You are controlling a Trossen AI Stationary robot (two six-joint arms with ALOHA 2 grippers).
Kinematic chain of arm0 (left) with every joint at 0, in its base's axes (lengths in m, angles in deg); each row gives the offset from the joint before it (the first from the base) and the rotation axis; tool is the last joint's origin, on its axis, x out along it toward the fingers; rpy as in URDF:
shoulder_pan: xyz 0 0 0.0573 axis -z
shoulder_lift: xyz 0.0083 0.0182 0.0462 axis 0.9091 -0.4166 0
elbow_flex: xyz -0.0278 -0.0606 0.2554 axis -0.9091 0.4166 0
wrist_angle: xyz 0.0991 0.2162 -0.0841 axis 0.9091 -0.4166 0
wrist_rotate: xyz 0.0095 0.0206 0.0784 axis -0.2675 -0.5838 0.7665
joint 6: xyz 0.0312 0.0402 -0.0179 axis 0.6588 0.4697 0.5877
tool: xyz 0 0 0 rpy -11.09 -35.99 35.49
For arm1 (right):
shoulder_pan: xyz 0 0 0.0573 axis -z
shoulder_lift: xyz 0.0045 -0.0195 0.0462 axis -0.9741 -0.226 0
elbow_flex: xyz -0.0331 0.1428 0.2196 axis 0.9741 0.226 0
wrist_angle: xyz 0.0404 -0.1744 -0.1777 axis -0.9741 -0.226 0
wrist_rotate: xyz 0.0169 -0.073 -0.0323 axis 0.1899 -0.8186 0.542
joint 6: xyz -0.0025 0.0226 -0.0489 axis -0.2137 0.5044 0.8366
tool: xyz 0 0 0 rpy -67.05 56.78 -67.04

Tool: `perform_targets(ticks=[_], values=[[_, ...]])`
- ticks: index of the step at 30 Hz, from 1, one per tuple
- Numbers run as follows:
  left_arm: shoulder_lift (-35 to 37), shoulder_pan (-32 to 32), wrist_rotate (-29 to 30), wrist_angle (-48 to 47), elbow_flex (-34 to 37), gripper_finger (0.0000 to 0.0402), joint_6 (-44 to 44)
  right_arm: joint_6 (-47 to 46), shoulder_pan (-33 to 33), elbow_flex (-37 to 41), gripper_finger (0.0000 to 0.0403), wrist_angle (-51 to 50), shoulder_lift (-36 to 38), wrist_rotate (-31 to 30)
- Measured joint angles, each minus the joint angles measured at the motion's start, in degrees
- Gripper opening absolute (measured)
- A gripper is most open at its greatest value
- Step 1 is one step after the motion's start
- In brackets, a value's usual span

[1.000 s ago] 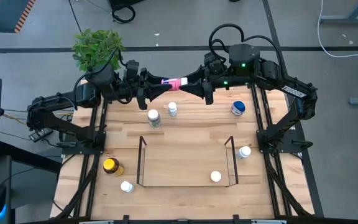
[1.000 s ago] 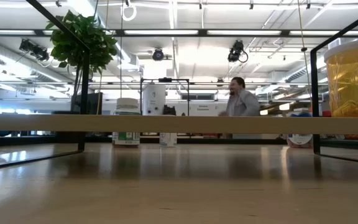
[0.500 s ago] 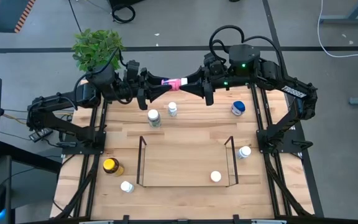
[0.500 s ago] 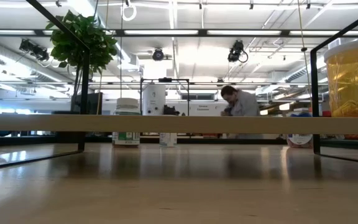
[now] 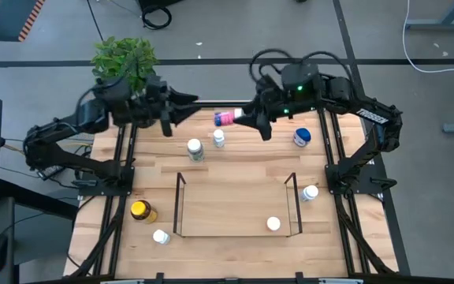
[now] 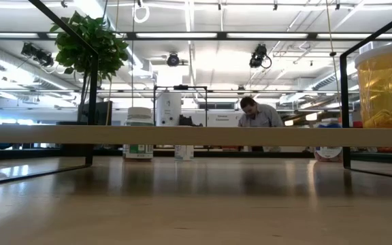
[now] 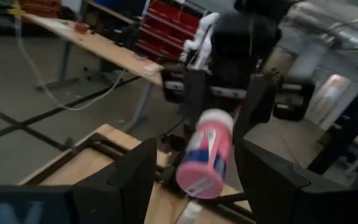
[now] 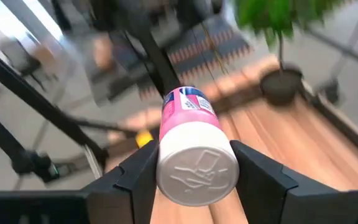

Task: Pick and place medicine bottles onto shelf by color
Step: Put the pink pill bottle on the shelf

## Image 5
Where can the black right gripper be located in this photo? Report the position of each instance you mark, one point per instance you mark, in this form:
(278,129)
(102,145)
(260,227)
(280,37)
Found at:
(272,100)

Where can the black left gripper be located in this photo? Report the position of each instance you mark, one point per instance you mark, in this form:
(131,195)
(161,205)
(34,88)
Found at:
(156,98)

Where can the pink bottle white cap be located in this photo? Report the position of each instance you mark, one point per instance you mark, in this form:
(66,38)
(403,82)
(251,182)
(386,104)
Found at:
(225,118)

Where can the small white medicine bottle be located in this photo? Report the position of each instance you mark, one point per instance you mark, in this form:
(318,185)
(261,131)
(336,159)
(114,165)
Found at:
(218,137)

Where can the green label bottle white cap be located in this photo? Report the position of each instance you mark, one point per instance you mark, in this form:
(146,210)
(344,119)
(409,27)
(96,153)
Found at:
(195,149)

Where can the white jar blue lid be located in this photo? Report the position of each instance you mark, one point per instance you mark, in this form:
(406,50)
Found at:
(302,136)

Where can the orange bottle white cap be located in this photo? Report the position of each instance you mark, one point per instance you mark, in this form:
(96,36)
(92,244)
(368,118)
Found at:
(273,223)

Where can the amber bottle yellow cap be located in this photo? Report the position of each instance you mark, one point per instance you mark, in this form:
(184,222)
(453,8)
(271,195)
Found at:
(142,210)

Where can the white bottle blue label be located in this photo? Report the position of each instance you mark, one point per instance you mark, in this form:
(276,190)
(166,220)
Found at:
(310,192)
(160,236)

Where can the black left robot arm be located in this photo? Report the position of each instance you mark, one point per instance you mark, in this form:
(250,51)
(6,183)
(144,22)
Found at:
(53,154)

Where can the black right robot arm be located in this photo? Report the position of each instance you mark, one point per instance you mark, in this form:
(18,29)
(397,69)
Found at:
(373,118)

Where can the green potted plant black pot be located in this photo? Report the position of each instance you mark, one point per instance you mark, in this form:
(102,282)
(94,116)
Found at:
(120,59)

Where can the black power adapter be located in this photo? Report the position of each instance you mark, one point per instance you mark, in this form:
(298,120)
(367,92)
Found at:
(49,172)

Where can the orange striped floor mat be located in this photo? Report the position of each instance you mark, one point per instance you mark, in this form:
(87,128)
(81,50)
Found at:
(28,25)

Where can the dark side desk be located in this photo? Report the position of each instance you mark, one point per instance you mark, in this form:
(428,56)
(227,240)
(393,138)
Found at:
(34,201)

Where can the grey metal table leg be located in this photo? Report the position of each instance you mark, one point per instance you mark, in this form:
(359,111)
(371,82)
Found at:
(440,26)

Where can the black metal table frame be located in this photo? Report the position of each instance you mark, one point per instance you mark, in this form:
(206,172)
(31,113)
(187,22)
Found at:
(219,104)

